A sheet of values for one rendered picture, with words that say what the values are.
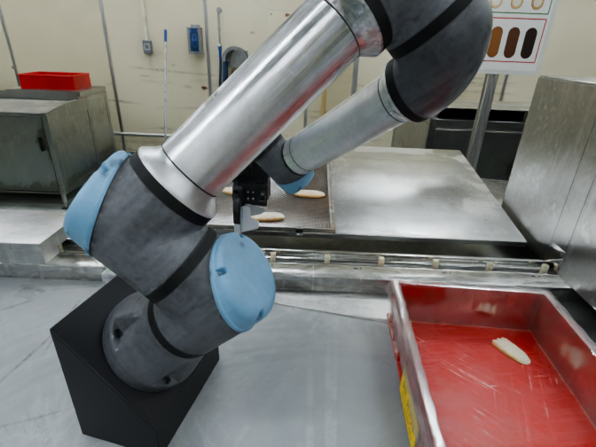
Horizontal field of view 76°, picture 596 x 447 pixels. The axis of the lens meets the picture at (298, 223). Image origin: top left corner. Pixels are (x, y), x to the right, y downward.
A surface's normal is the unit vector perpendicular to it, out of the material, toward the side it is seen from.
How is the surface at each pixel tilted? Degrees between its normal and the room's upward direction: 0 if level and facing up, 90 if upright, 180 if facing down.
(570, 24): 90
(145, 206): 77
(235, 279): 54
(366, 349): 0
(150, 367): 86
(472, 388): 0
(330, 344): 0
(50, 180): 90
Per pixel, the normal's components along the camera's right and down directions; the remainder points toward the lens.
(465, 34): 0.16, 0.53
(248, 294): 0.81, -0.43
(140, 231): 0.22, 0.32
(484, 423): 0.04, -0.90
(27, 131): -0.03, 0.44
